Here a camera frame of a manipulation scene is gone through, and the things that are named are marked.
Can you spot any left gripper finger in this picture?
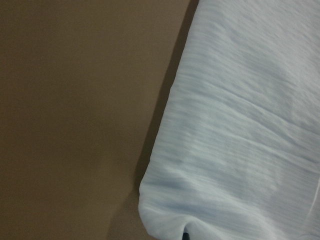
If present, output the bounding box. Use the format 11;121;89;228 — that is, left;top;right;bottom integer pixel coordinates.
182;232;190;240

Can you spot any light blue button shirt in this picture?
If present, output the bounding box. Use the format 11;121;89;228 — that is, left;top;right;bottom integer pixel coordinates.
138;0;320;240

